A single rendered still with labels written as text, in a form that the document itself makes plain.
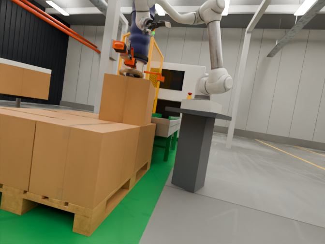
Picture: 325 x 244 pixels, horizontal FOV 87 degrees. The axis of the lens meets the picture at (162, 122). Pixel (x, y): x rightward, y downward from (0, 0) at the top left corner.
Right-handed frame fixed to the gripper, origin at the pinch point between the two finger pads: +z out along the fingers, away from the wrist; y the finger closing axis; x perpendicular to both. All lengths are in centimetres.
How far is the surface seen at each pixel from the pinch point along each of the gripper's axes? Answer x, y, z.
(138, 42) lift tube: -19, 3, -59
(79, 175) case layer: -39, 78, 45
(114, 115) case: -54, 52, -15
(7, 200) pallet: -46, 123, 30
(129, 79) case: -34, 27, -24
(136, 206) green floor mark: -89, 65, 49
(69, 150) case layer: -29, 77, 36
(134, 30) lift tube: -10, 1, -66
